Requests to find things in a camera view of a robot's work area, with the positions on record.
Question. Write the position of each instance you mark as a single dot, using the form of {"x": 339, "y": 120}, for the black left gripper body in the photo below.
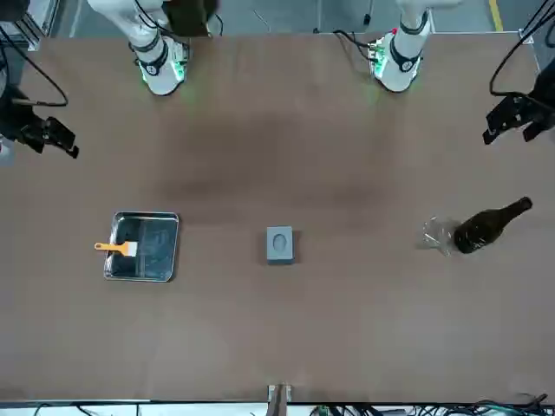
{"x": 547, "y": 95}

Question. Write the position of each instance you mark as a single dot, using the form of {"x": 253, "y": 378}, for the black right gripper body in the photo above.
{"x": 17, "y": 117}

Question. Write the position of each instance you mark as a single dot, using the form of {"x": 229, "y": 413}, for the grey part base block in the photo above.
{"x": 282, "y": 260}

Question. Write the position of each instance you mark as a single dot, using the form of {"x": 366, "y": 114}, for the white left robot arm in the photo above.
{"x": 403, "y": 73}

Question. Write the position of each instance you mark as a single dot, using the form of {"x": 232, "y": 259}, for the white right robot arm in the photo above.
{"x": 162, "y": 73}

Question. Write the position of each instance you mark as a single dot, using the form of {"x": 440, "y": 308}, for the dark glass bottle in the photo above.
{"x": 477, "y": 234}

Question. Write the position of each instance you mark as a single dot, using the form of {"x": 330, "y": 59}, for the clear glass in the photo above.
{"x": 433, "y": 234}

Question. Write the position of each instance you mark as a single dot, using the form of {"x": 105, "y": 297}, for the shallow metal tray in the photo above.
{"x": 152, "y": 260}

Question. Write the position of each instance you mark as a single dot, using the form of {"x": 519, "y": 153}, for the aluminium frame post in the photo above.
{"x": 39, "y": 21}

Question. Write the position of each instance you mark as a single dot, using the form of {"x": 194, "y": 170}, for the aluminium camera mount post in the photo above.
{"x": 277, "y": 401}

